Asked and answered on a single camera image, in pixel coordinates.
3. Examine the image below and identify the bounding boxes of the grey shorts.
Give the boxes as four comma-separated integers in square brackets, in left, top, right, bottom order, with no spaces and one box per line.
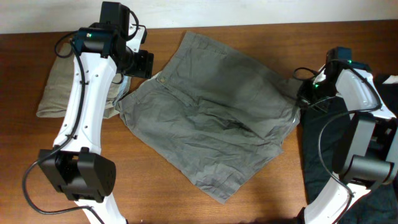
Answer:
[116,32,300,203]

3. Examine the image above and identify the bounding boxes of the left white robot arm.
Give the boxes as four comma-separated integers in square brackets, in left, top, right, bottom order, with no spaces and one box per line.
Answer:
[36,23,154,223]

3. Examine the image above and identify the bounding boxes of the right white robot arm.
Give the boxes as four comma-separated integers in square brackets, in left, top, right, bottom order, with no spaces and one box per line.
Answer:
[295,47,397,223]

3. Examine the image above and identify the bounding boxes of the dark navy garment pile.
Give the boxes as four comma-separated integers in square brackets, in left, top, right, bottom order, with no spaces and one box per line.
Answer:
[300,73,398,224]

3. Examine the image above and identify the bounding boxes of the folded khaki shorts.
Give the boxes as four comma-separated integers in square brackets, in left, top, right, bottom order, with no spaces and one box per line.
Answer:
[36,55,131,119]

